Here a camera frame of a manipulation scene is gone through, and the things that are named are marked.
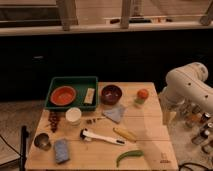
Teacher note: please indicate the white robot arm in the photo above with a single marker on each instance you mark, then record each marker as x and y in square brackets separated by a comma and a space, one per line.
[186, 83]

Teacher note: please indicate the dark purple bowl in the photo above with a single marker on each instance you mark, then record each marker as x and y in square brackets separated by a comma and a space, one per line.
[111, 94]

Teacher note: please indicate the orange bowl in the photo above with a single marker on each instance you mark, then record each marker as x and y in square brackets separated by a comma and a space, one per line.
[63, 95]

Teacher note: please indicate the small wooden block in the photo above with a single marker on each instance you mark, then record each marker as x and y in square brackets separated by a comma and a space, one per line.
[89, 96]

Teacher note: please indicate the green plastic tray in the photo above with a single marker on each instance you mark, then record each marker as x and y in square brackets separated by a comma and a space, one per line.
[80, 84]

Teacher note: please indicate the light blue cloth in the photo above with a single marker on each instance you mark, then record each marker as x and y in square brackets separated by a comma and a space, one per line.
[115, 114]

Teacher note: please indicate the orange tomato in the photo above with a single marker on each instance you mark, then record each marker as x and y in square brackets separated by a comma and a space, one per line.
[142, 95]

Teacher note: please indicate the small brown twig piece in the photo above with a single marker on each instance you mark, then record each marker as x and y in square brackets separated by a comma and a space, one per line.
[94, 120]

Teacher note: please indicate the white cup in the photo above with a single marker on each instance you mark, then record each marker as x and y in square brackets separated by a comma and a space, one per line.
[73, 116]

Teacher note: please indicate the dark red grape bunch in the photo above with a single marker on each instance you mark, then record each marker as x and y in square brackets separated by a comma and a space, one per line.
[54, 120]

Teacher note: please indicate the green chili pepper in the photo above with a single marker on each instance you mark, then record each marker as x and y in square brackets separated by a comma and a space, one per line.
[132, 153]

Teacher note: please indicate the blue sponge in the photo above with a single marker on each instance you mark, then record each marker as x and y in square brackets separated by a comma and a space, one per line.
[61, 151]

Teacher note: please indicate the small metal cup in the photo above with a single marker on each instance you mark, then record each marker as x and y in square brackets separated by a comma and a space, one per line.
[42, 141]

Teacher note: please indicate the black pole stand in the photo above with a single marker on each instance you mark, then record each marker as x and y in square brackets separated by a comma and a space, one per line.
[24, 136]

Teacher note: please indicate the white handled brush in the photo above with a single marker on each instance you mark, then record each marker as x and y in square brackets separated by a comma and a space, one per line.
[87, 134]

